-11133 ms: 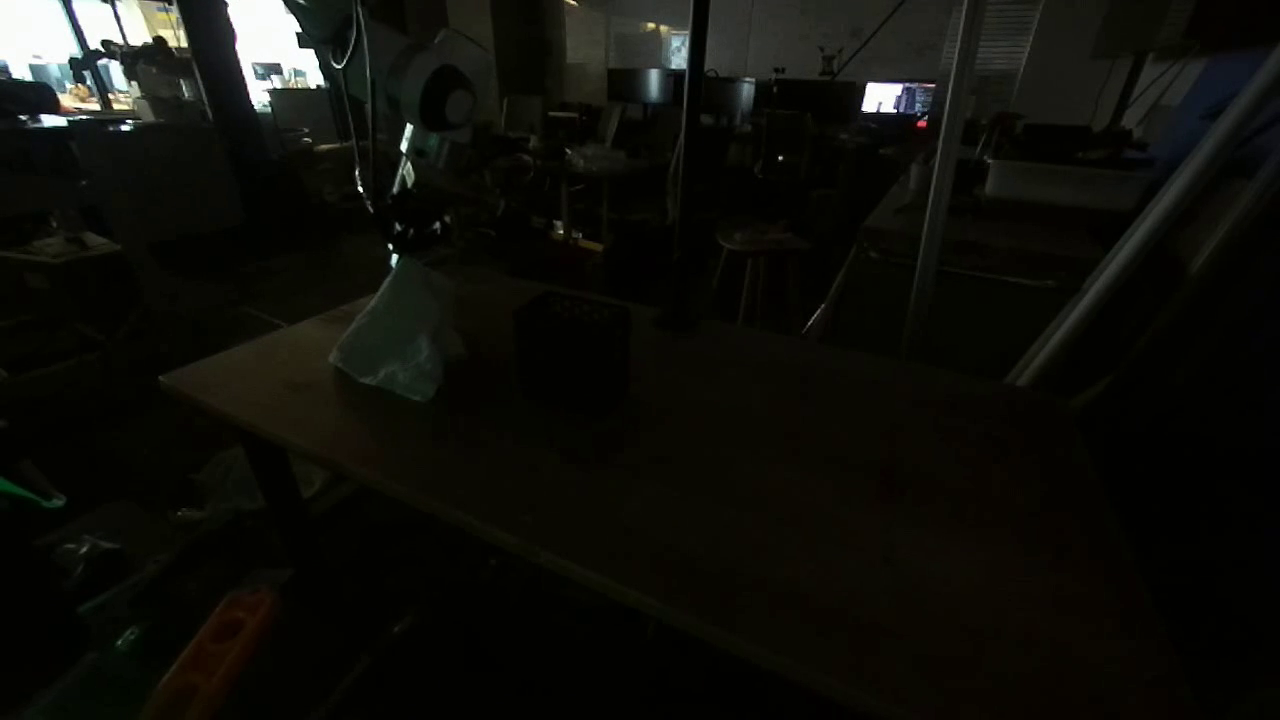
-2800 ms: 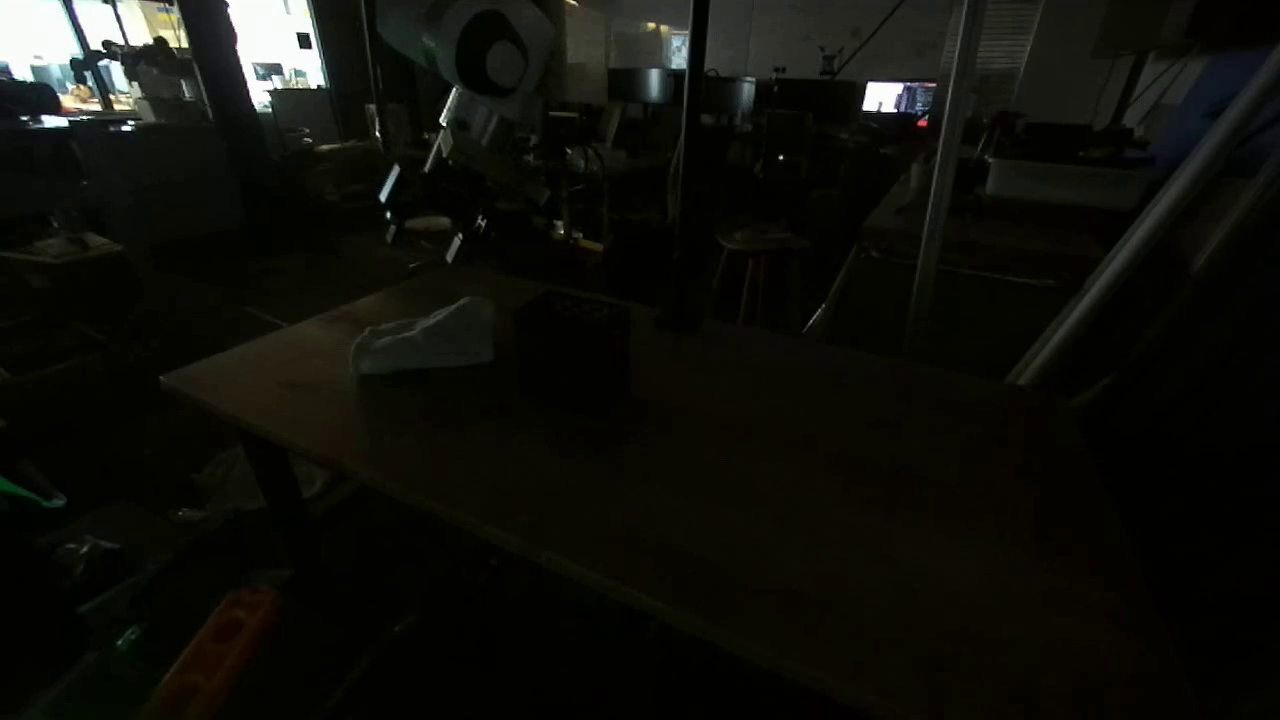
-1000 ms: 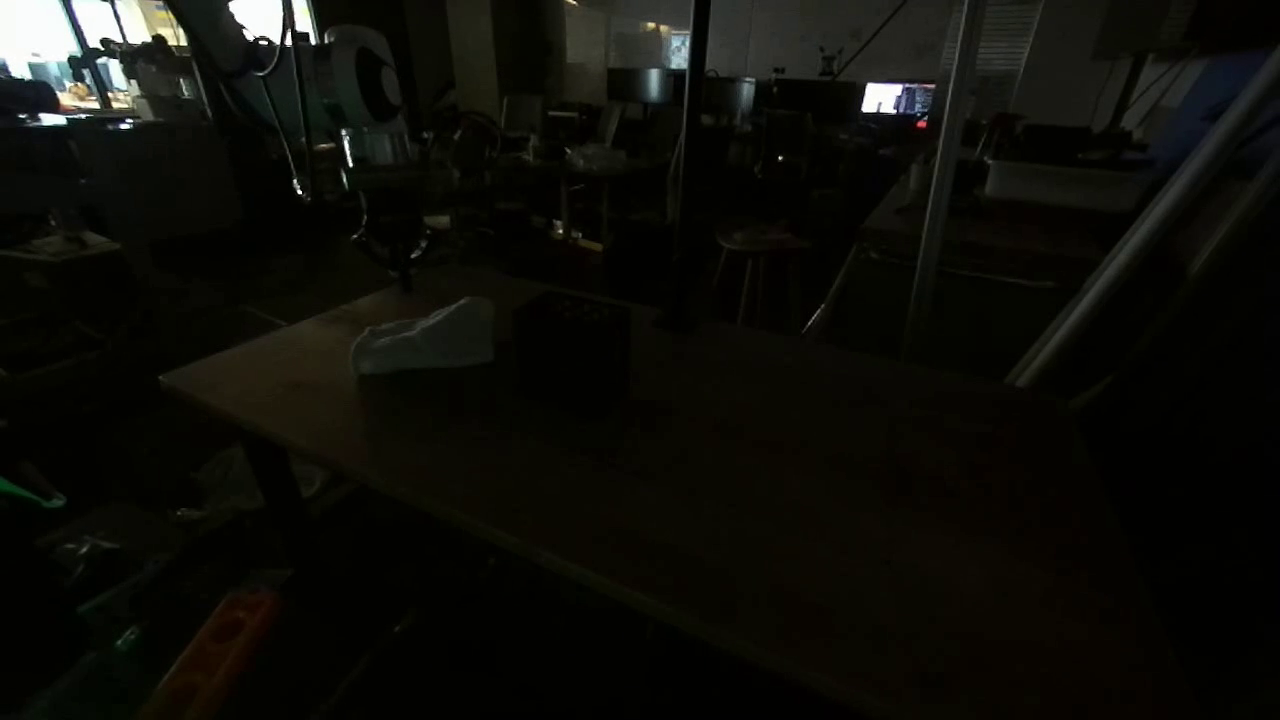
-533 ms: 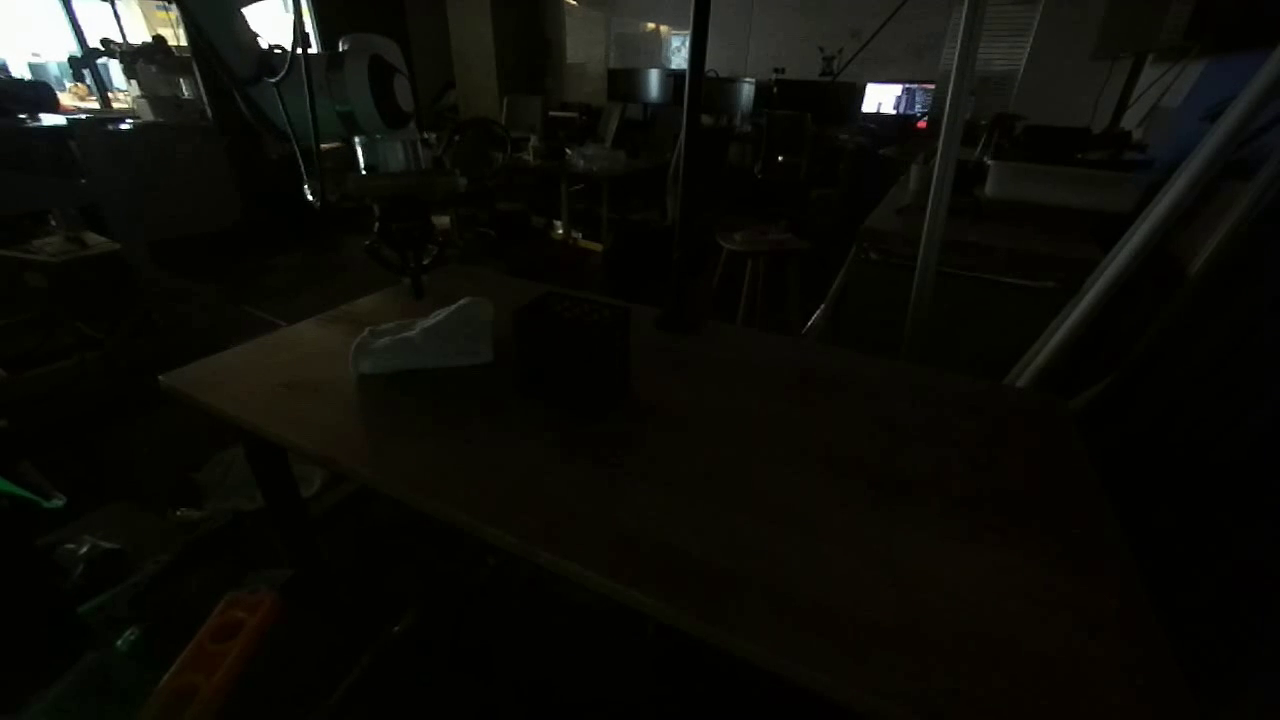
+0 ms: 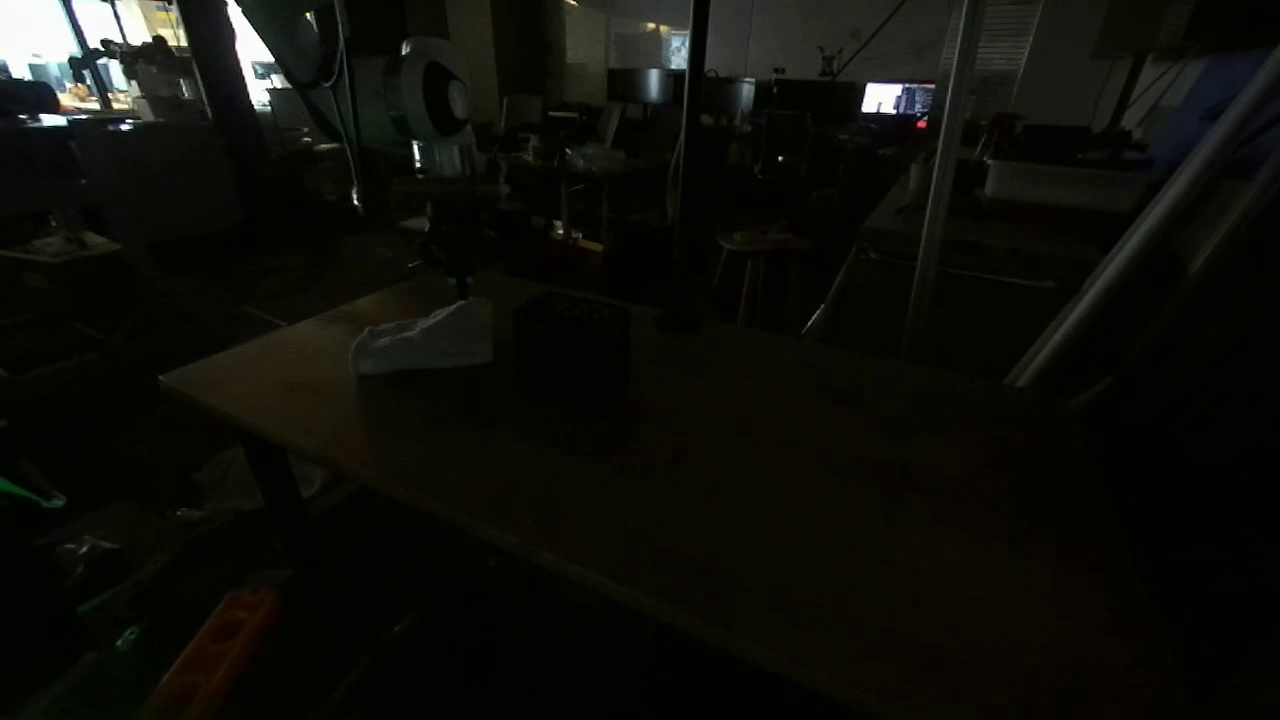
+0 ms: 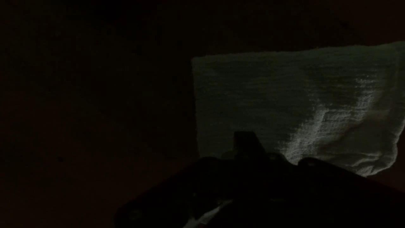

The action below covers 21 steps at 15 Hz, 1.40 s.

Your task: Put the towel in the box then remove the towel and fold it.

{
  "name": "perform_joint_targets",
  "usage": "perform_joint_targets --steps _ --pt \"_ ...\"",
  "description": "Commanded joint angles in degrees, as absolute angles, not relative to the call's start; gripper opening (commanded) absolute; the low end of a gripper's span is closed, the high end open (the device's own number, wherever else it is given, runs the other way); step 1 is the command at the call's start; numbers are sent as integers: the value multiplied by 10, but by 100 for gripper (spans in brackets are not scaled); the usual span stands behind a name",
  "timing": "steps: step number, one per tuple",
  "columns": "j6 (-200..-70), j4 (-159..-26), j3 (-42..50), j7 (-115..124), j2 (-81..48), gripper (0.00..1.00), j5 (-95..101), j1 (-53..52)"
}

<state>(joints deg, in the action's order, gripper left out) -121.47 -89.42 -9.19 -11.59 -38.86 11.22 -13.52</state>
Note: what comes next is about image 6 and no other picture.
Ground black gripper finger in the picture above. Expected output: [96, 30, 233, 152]
[232, 129, 269, 163]

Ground white terry towel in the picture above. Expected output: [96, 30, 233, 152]
[190, 39, 405, 178]

